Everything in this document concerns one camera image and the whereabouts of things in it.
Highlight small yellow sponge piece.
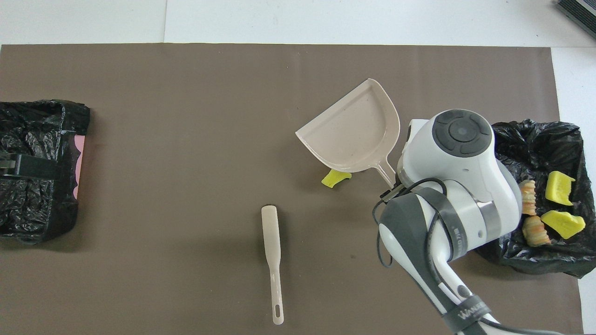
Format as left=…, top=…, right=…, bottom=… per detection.
left=321, top=169, right=352, bottom=188

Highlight beige plastic dustpan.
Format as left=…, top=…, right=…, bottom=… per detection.
left=295, top=78, right=401, bottom=189

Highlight beige brush black bristles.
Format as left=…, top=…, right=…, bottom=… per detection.
left=261, top=205, right=284, bottom=325

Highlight orange striped croissant piece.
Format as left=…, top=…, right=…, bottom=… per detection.
left=519, top=181, right=537, bottom=215

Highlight pink bin with black bag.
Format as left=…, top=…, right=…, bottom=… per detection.
left=0, top=99, right=91, bottom=245

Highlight brown paper mat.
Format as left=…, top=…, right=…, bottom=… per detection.
left=0, top=43, right=583, bottom=335

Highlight dark ribbed object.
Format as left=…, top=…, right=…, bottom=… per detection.
left=556, top=0, right=596, bottom=26

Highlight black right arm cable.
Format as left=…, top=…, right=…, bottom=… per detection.
left=372, top=177, right=559, bottom=335

